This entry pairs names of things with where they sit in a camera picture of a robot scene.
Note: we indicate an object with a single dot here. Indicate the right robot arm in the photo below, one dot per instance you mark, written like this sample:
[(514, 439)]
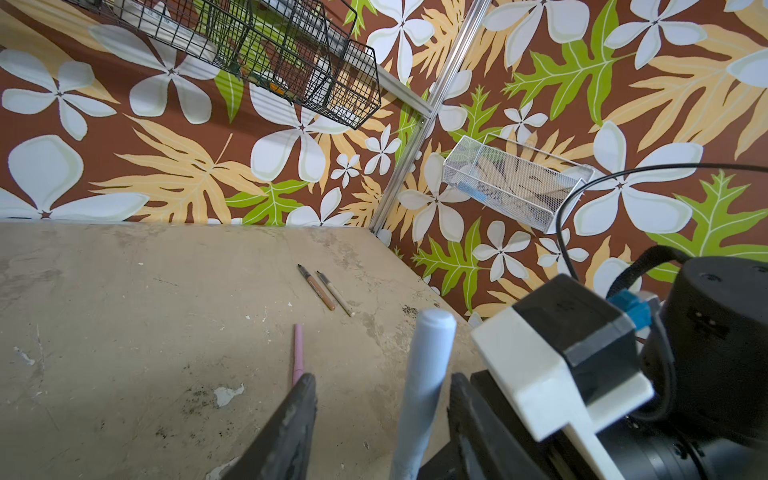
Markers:
[(663, 377)]

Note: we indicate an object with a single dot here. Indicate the blue object in basket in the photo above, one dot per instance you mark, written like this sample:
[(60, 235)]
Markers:
[(475, 193)]

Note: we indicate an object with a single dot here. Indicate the black wire basket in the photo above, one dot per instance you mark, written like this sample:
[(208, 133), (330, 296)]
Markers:
[(303, 51)]

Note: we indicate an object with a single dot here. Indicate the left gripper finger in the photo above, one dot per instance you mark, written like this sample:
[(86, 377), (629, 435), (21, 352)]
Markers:
[(282, 449)]

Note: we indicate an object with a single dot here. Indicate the brown pen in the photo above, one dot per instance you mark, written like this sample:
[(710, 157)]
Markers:
[(317, 288)]

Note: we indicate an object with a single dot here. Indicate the beige pen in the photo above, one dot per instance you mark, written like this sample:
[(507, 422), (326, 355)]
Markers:
[(336, 294)]

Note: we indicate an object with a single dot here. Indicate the light blue pen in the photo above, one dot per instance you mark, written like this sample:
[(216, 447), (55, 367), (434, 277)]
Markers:
[(428, 361)]

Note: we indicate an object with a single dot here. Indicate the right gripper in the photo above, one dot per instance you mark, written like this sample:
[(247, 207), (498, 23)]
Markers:
[(481, 446)]

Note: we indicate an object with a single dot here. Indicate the white mesh basket right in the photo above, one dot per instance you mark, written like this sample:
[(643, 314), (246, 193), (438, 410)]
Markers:
[(522, 182)]

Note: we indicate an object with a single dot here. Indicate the pink pen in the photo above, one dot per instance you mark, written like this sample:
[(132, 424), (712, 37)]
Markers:
[(298, 354)]

